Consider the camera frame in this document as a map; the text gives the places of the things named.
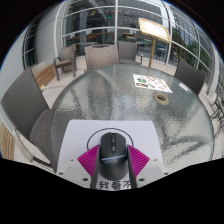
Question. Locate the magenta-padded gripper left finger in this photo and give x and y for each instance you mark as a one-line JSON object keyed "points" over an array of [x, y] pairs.
{"points": [[88, 161]]}

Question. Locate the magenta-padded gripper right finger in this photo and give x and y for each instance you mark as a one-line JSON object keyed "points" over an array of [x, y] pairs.
{"points": [[138, 161]]}

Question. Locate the black computer mouse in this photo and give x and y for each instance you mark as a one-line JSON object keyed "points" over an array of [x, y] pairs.
{"points": [[113, 156]]}

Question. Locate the tan tape roll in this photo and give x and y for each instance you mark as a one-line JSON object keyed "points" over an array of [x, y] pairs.
{"points": [[161, 98]]}

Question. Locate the colourful printed menu card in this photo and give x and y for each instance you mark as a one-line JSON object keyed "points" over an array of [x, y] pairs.
{"points": [[151, 82]]}

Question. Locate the wooden slatted bench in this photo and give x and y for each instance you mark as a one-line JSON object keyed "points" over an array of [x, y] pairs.
{"points": [[6, 141], [45, 76]]}

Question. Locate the grey wicker chair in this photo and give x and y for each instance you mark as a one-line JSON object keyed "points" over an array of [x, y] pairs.
{"points": [[21, 100], [189, 75], [101, 56], [128, 50], [66, 55]]}

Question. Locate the gold menu stand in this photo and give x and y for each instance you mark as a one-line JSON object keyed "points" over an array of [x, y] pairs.
{"points": [[154, 29]]}

